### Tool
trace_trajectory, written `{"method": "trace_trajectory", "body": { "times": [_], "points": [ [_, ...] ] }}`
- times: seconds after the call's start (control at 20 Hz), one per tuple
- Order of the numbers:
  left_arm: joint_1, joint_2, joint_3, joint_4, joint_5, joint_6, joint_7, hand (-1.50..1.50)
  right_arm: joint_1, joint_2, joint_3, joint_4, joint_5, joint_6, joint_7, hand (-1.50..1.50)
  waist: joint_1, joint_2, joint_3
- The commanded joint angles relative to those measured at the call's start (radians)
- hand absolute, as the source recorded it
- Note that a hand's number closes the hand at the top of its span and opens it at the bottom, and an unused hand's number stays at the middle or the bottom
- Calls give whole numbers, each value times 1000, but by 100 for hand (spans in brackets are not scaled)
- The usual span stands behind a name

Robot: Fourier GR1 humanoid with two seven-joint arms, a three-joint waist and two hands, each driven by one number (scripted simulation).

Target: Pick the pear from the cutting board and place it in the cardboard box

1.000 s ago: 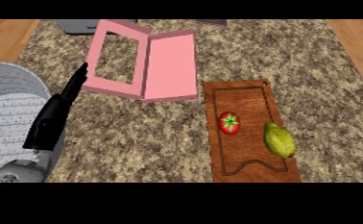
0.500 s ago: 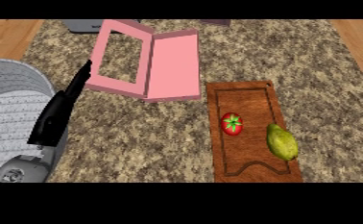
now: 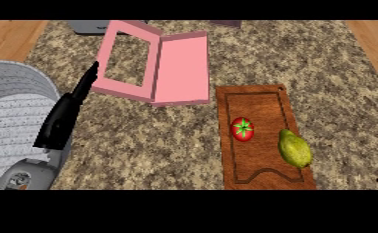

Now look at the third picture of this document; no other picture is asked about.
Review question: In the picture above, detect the dark purple-grey object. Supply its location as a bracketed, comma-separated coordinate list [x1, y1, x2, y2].
[209, 20, 243, 29]

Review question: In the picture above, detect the green pear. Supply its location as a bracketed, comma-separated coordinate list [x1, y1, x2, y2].
[276, 128, 314, 169]

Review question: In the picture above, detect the red tomato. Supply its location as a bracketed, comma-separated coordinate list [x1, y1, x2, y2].
[229, 116, 255, 142]

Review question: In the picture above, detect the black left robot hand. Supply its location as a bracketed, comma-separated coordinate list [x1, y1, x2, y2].
[32, 60, 100, 151]

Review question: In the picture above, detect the brown wooden cutting board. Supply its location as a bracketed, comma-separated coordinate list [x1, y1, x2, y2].
[214, 83, 317, 191]

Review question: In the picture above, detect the grey flat object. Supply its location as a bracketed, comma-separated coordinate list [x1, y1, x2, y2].
[66, 20, 149, 36]

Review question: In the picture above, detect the pink cardboard box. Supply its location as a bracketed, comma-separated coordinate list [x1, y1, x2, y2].
[90, 20, 212, 108]

